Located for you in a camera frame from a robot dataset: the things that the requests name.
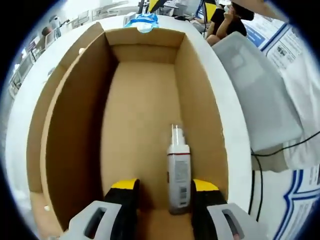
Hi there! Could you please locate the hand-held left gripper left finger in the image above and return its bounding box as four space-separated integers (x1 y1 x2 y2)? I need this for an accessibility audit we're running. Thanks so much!
61 177 141 240

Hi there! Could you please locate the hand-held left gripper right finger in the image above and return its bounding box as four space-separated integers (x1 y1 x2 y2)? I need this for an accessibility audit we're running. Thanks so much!
190 178 261 240

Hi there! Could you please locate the blue plastic soft bag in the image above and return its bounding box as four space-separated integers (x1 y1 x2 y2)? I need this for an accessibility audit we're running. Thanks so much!
123 13 160 34

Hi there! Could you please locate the brown cardboard shoe box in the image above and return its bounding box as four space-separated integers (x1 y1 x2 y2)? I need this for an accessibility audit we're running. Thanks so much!
26 21 230 240

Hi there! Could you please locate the white spray bottle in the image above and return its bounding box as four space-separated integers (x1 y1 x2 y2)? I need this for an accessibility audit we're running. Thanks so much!
166 123 193 216

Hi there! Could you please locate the grey chair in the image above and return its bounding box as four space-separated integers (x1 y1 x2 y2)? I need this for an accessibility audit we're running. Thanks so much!
211 31 303 173

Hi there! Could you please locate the thin black cable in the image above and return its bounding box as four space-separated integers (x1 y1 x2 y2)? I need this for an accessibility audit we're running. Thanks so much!
248 131 320 222

